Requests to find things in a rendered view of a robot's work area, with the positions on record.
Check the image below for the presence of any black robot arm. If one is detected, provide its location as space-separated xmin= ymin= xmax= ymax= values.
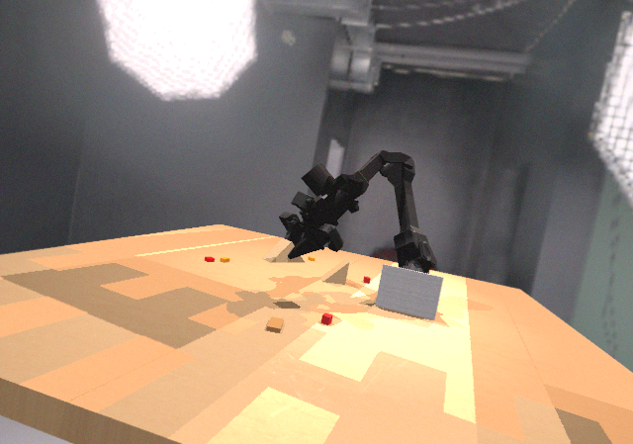
xmin=291 ymin=150 xmax=437 ymax=274

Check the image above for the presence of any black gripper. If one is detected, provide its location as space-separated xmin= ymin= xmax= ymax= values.
xmin=279 ymin=202 xmax=343 ymax=259

